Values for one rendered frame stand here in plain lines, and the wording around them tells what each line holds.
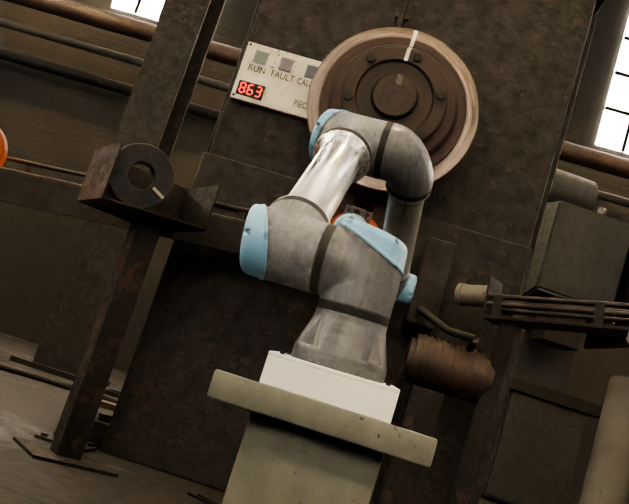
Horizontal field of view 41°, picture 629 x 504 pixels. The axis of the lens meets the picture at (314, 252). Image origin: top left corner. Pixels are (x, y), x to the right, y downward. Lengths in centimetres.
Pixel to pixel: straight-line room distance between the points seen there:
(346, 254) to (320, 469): 32
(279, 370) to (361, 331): 14
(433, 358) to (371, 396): 81
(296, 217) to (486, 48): 138
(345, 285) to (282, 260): 11
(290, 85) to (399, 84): 39
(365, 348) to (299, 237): 20
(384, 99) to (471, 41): 46
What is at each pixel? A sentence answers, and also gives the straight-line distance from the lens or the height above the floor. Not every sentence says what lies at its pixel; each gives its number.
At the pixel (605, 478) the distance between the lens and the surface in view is 168.
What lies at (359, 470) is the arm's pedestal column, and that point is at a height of 23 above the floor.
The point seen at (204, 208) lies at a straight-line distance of 207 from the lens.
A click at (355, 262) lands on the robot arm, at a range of 128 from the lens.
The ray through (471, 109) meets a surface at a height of 117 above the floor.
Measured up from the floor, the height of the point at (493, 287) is 70.
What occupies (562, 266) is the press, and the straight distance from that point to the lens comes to 652.
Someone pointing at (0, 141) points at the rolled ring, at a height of 71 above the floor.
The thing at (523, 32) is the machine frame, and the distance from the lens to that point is 264.
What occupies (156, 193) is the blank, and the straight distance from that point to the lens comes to 201.
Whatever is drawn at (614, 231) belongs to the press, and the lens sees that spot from 673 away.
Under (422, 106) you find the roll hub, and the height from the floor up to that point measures 111.
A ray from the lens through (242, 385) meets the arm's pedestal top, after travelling 117.
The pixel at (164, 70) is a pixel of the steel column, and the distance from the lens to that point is 523.
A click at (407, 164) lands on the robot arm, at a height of 79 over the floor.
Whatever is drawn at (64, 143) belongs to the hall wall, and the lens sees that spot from 916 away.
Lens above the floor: 30
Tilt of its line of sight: 10 degrees up
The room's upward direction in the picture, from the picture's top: 18 degrees clockwise
